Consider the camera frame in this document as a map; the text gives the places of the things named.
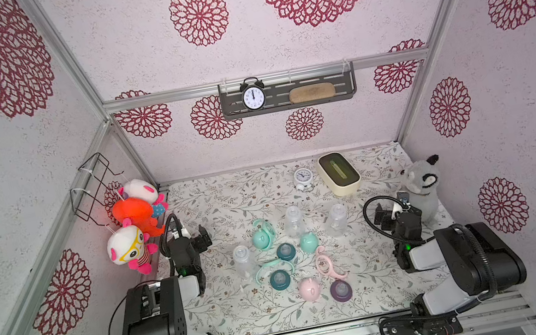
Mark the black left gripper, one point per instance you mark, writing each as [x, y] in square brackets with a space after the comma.
[200, 240]

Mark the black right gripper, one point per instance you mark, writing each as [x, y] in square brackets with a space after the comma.
[383, 212]

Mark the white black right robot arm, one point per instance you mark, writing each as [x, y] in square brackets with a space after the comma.
[480, 264]

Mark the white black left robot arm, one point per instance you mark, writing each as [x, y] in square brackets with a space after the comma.
[158, 308]

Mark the grey raccoon plush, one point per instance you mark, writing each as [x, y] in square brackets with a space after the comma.
[420, 181]

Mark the white plush yellow glasses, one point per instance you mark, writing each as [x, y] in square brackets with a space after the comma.
[129, 246]

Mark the orange red plush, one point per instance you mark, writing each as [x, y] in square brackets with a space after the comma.
[137, 212]

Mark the white pink plush top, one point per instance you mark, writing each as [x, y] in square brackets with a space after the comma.
[142, 190]

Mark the cream box green lid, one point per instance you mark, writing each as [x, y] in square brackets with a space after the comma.
[338, 174]

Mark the mint bear cap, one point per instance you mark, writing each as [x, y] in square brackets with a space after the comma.
[309, 243]

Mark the floral table mat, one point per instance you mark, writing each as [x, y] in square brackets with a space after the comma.
[227, 205]

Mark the white small alarm clock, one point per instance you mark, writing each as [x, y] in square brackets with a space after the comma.
[303, 180]

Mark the pink bear cap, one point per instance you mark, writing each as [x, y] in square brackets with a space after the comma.
[310, 289]

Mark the black alarm clock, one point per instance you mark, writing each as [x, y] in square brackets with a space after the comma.
[253, 93]

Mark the mint cap with handle ring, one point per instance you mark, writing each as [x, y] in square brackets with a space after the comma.
[264, 234]

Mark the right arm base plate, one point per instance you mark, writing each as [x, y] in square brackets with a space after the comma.
[410, 325]

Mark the black wire basket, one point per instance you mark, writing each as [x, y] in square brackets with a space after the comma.
[85, 199]

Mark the grey wall shelf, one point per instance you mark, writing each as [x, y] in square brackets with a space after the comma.
[277, 95]

